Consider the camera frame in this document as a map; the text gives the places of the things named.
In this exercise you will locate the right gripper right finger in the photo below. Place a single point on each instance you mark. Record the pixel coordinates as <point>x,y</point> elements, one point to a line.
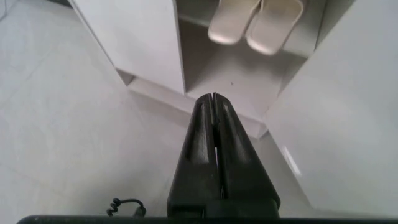
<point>239,161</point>

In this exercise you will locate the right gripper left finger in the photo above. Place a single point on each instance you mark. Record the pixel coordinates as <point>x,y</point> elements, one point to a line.
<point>199,149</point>

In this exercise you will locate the white shoe cabinet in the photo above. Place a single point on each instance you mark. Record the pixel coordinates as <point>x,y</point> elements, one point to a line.
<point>174,46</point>

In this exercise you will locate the beige slipper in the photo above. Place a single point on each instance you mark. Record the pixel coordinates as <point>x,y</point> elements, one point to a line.
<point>228,23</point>
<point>273,26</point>

